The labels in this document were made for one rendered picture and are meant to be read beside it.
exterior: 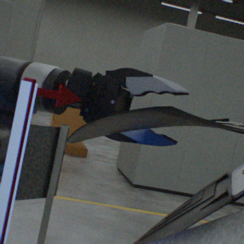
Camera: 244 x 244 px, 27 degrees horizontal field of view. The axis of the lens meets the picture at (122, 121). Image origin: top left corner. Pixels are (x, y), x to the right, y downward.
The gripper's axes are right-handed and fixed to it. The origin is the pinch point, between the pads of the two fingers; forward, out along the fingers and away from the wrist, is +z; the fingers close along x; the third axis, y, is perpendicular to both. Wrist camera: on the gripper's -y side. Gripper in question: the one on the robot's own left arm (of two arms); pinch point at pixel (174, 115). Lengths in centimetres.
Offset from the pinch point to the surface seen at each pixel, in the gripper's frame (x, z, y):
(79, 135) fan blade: 5.8, -9.1, -9.3
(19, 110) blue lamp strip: 4.8, -9.8, -23.9
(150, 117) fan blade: 2.2, 1.7, -16.6
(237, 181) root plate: 7.0, 9.1, 13.6
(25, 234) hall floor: 89, -162, 283
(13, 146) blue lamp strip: 8.6, -9.6, -23.7
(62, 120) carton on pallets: -12, -368, 715
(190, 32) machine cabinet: -163, -150, 582
